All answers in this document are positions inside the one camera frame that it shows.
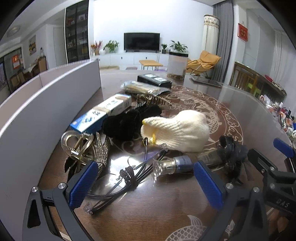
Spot blue white medicine box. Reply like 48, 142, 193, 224
70, 94, 132, 134

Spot white tv cabinet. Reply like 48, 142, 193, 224
91, 52, 169, 69

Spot clear rhinestone hair claw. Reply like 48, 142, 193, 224
60, 130, 111, 180

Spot white knitted glove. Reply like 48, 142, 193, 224
140, 110, 210, 153

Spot black velvet scrunchie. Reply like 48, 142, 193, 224
101, 103, 162, 144

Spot black feather hair clip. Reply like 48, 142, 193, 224
217, 136, 253, 185

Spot gold pearl hair claw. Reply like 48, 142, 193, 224
132, 93, 173, 107

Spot clear glasses with cord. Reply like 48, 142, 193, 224
83, 138, 169, 215

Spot laptop on table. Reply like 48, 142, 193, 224
190, 76, 222, 88

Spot yellow lounge chair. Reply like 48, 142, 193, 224
186, 50, 221, 75

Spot dark glass display cabinet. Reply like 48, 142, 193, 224
64, 1, 89, 63

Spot white storage bin wall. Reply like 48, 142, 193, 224
1, 60, 101, 240

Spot bag of bamboo sticks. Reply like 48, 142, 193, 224
120, 80, 171, 95

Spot red wall decoration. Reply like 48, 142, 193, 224
237, 23, 248, 42

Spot black television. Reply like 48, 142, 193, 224
123, 33, 160, 52

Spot green potted plant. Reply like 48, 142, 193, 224
103, 40, 119, 53

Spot small glass perfume bottle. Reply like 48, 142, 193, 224
153, 150, 222, 177

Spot yellow bench stool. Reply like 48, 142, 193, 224
139, 60, 163, 71

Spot black rectangular box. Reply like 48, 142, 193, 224
137, 73, 172, 89

